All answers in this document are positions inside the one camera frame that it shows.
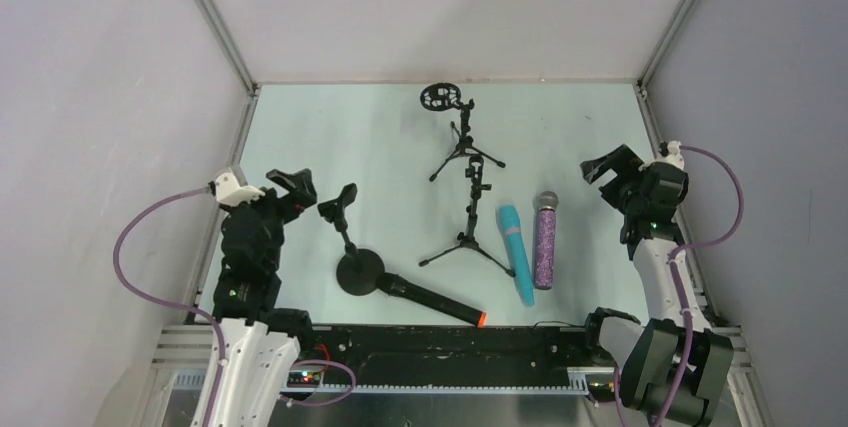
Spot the round base clip mic stand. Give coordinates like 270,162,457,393
318,183,385,296

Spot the black microphone orange end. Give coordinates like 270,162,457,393
376,273,487,328

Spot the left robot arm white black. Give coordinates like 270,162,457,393
192,166,317,426

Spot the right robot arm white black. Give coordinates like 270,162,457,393
580,141,734,426

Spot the tripod stand with double clamp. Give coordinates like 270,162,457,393
418,154,515,278

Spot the purple glitter microphone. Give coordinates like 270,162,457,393
534,191,559,290

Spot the teal blue microphone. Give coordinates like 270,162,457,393
497,205,535,307

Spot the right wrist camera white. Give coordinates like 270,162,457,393
655,140,685,171

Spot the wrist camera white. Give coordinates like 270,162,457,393
212,166,265,207
655,140,685,171

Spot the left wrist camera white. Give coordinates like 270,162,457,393
212,166,265,207

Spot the tripod stand with shock mount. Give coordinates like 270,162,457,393
419,82,507,182

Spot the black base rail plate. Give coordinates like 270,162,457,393
300,325,613,392

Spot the left aluminium frame post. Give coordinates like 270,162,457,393
194,0,257,96

